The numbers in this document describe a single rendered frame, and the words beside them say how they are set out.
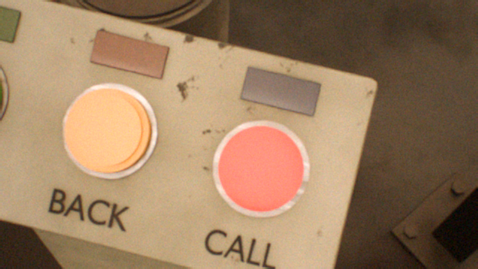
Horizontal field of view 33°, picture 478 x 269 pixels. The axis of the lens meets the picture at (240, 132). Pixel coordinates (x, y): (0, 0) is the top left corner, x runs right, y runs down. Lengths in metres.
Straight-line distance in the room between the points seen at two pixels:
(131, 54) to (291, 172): 0.10
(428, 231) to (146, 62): 0.68
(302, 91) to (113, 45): 0.09
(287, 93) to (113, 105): 0.08
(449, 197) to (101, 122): 0.72
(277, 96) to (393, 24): 0.76
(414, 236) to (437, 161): 0.11
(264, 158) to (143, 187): 0.06
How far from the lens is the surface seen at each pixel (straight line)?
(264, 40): 1.10
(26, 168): 0.40
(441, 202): 1.04
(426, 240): 1.02
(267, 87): 0.38
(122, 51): 0.39
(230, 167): 0.37
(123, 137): 0.38
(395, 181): 1.04
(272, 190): 0.37
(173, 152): 0.38
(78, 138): 0.38
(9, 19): 0.41
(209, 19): 0.54
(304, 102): 0.38
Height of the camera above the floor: 0.96
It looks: 68 degrees down
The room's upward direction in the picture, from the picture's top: 6 degrees clockwise
